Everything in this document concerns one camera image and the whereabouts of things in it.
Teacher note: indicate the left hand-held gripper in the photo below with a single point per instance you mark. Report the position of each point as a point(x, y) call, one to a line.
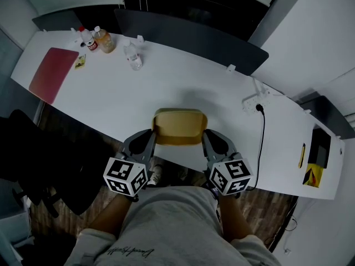
point(123, 176)

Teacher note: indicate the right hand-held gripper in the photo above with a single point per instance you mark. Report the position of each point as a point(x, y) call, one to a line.
point(231, 176)

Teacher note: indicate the yellow rectangular tray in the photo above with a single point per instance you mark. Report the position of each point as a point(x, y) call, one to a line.
point(178, 126)

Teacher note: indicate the person's right forearm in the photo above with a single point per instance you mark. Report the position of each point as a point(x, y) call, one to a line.
point(235, 220)

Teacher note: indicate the person's left forearm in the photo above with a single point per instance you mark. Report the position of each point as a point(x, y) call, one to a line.
point(111, 215)

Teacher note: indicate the person's left shoe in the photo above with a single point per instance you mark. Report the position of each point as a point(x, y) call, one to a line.
point(156, 174)

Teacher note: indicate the person's shoe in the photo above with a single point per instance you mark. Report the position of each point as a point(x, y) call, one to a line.
point(183, 174)
point(156, 174)

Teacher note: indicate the person's right shoe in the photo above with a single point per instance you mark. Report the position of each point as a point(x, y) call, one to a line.
point(183, 174)

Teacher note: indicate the white power strip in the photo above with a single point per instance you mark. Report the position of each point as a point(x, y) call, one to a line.
point(253, 102)

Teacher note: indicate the white table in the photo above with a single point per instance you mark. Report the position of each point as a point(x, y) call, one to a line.
point(166, 82)

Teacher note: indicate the yellow pen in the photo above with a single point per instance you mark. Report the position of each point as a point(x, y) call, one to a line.
point(301, 155)

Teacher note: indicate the person's grey shirt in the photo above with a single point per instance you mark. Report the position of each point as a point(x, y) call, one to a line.
point(172, 229)

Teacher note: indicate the clear water bottle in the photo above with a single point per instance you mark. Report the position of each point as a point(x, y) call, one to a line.
point(133, 56)

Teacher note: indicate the black office chair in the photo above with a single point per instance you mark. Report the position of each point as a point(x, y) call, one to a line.
point(41, 154)

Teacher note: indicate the yellow and black box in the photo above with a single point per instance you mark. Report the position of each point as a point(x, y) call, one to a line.
point(313, 176)

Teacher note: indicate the small yellow card packet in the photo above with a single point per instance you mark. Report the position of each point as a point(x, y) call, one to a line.
point(80, 62)

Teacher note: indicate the dark grey desk partition panel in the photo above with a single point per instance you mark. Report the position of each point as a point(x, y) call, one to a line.
point(56, 20)
point(332, 116)
point(194, 41)

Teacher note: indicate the amber drink bottle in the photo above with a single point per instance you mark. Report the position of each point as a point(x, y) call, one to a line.
point(105, 41)

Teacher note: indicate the red flat mat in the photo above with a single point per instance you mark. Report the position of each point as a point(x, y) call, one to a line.
point(52, 75)

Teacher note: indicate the red-label water bottle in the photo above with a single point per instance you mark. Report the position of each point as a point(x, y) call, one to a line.
point(88, 40)

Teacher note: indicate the dark window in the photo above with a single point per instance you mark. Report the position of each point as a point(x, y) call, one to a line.
point(216, 10)

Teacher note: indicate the white low cabinet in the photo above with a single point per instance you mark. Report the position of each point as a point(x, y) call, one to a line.
point(11, 231)

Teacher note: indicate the white wall socket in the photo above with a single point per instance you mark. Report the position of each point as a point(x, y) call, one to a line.
point(287, 251)

